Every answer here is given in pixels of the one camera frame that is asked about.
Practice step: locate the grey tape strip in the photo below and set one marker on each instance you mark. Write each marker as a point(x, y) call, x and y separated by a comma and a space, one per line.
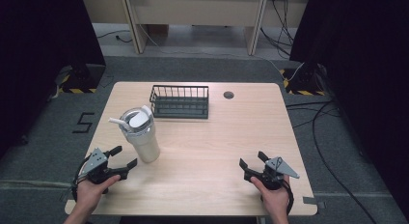
point(313, 201)

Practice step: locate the white cup with straw lid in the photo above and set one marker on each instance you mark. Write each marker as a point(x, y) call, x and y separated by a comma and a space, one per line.
point(144, 143)

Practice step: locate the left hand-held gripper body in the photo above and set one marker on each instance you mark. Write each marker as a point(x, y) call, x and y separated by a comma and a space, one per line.
point(96, 161)

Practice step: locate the black curtain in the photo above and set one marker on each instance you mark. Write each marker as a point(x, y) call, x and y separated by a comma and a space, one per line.
point(38, 56)
point(363, 72)

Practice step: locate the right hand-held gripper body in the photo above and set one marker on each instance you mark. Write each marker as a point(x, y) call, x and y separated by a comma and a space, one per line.
point(276, 172)

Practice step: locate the black stand base striped tape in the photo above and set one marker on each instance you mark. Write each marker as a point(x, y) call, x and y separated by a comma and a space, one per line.
point(304, 80)
point(85, 77)

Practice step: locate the person's left hand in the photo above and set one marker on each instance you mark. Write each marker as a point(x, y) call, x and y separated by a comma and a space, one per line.
point(90, 195)

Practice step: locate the person's right hand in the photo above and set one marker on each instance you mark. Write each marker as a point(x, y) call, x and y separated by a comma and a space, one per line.
point(273, 200)

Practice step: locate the beige desk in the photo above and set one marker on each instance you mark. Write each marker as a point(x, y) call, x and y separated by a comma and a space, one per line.
point(193, 11)

